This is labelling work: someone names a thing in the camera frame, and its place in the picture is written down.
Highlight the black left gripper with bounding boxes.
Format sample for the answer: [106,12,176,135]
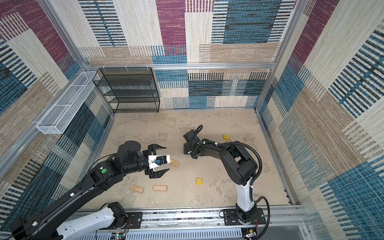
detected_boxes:
[123,144,171,178]

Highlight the printed wood block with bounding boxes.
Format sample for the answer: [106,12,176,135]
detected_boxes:
[130,185,145,193]
[171,159,180,167]

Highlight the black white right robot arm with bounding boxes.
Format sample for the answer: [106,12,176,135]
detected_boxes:
[183,130,262,224]

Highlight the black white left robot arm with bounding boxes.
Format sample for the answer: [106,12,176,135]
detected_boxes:
[10,141,167,240]

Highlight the plain wood block front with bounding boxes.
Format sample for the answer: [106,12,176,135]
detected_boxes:
[153,185,168,192]

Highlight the yellow target cube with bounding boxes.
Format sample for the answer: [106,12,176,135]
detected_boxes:
[196,178,203,185]

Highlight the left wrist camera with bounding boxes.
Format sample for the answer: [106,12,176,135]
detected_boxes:
[148,155,171,169]

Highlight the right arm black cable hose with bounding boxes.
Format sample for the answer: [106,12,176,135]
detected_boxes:
[187,124,271,238]

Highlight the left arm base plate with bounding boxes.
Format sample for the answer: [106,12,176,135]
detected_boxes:
[123,212,143,230]

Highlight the black wire mesh shelf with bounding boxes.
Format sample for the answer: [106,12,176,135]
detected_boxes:
[93,67,161,114]

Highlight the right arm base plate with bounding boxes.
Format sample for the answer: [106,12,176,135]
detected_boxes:
[219,208,266,226]

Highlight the white wire mesh basket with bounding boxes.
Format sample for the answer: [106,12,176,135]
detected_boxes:
[37,72,96,135]

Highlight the aluminium mounting rail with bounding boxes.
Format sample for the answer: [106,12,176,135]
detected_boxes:
[82,203,316,240]

